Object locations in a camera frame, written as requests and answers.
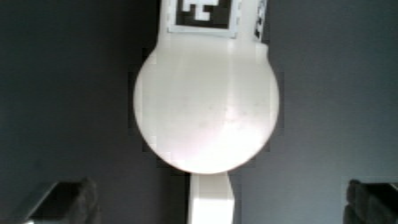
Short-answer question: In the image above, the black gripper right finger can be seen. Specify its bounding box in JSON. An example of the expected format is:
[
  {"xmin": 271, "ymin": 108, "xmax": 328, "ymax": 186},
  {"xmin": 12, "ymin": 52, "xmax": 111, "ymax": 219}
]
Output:
[{"xmin": 342, "ymin": 180, "xmax": 398, "ymax": 224}]

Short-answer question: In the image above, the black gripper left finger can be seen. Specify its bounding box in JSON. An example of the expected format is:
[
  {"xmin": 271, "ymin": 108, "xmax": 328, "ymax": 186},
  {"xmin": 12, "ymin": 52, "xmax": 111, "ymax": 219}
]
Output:
[{"xmin": 22, "ymin": 178, "xmax": 100, "ymax": 224}]

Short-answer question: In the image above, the white lamp bulb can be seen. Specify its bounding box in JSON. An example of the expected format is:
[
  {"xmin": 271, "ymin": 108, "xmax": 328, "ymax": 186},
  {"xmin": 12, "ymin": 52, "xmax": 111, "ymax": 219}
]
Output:
[{"xmin": 132, "ymin": 0, "xmax": 278, "ymax": 174}]

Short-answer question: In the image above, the white right fence bar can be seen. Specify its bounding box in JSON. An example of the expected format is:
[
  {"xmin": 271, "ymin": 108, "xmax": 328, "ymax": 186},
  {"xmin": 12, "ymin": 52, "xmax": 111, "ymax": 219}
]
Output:
[{"xmin": 186, "ymin": 173, "xmax": 234, "ymax": 224}]

